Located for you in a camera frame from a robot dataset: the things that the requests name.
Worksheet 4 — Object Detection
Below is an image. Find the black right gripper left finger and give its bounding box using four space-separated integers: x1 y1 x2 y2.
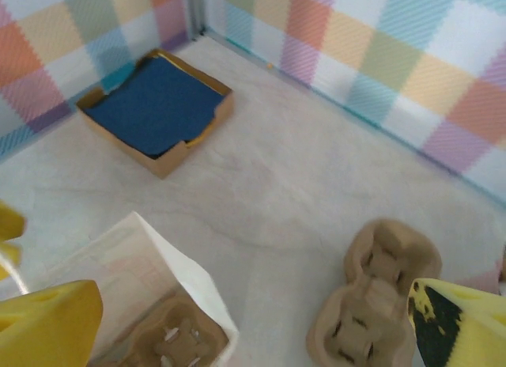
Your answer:
0 279 104 367

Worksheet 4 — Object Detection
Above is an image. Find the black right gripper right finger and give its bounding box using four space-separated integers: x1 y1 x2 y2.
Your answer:
406 278 506 367

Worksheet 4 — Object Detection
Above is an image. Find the brown pulp cup carrier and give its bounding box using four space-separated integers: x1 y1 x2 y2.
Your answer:
94 291 230 367
306 295 341 367
306 218 444 367

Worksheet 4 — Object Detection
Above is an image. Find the white flower paper bag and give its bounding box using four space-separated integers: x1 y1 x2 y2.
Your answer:
0 210 241 367

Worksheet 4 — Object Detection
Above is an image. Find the blue paper napkin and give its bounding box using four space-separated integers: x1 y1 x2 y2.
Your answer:
83 56 222 161

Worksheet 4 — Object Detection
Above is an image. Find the brown cardboard napkin box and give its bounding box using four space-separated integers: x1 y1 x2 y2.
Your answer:
74 48 235 181

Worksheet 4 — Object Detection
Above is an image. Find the aluminium frame post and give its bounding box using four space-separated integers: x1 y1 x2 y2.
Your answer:
184 0 207 42

